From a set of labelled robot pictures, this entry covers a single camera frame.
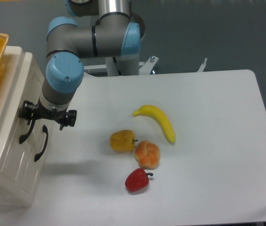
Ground black drawer handle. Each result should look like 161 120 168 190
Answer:
34 125 49 162
19 120 35 144

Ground red bell pepper toy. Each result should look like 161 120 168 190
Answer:
125 168 154 192

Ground knotted bread roll toy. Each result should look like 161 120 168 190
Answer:
134 140 160 170

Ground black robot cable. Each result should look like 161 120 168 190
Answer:
113 56 123 76

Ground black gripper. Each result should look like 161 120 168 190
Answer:
18 100 77 130

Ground yellow plastic banana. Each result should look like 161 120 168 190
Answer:
132 105 176 145

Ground white drawer cabinet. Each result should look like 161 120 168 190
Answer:
0 46 54 206

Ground top white drawer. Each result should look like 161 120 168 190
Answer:
0 52 43 183

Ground yellow bell pepper toy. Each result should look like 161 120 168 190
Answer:
109 129 138 152

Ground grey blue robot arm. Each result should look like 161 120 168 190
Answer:
19 0 141 128

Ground black bottom drawer handle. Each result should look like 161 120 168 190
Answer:
34 125 49 162

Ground white drawer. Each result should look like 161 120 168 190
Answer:
20 119 54 199
0 52 43 183

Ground black top drawer handle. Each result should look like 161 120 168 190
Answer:
19 120 35 144

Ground bottom white drawer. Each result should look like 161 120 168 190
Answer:
20 119 54 199

